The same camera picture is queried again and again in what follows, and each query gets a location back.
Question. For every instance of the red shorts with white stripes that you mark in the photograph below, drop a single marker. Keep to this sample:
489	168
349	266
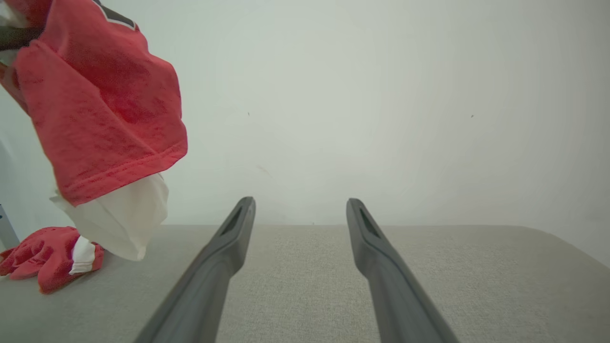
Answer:
43	257

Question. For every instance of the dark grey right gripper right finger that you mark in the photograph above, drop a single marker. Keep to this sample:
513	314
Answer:
395	295

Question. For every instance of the red jersey with white sleeves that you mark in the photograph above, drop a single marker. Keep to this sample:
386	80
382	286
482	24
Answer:
100	105

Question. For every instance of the grey metal frame leg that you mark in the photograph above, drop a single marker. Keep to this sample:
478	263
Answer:
5	233

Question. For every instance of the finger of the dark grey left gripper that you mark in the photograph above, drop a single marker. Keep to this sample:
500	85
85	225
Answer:
16	37

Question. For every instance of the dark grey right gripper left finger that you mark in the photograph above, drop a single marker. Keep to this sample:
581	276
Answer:
205	290

